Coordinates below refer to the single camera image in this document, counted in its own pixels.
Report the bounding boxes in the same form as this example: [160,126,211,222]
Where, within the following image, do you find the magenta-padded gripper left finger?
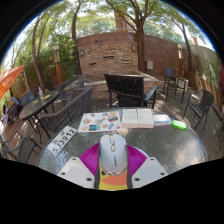
[56,142,102,190]

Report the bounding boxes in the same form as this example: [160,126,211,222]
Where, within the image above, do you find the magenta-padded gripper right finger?
[125,143,169,190]

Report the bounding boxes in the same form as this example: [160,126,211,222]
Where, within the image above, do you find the white computer mouse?
[98,133,129,177]

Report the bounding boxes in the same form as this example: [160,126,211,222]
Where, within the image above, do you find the white number plate sign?
[46,125,78,157]

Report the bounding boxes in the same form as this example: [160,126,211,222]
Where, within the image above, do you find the small white and blue book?
[152,114,173,127]

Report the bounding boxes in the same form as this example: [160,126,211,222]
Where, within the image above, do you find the open white book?
[121,108,155,129]

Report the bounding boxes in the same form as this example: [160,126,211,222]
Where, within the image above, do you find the colourful sticker sheet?
[77,110,123,133]

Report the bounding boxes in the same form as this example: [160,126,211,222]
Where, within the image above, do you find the dark metal mesh chair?
[0,130,43,164]

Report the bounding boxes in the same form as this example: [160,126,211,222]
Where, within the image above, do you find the dark wicker armchair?
[39,85,94,134]

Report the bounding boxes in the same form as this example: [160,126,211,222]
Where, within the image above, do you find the round glass side table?
[18,89,60,134]

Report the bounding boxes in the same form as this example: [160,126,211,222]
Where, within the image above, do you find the dark wicker side chair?
[182,89,215,132]

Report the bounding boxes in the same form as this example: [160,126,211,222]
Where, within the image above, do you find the black slatted chair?
[103,73,158,110]

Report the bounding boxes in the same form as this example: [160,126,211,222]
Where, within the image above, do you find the blue metal chair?
[20,90,36,108]

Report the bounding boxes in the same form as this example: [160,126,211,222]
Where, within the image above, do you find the grey wicker armchair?
[57,74,86,101]

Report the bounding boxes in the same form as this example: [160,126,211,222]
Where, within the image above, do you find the dark chair with blue back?
[162,67,189,104]

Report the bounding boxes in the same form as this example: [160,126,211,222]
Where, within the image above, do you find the orange parasol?
[0,65,25,100]

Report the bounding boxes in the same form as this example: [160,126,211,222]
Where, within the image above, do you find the slim leaning tree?
[31,13,51,91]

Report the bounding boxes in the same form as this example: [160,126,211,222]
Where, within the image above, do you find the forked tree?
[106,0,158,73]

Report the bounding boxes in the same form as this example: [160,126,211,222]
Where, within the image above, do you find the brown lamp post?
[53,45,64,85]
[176,44,185,78]

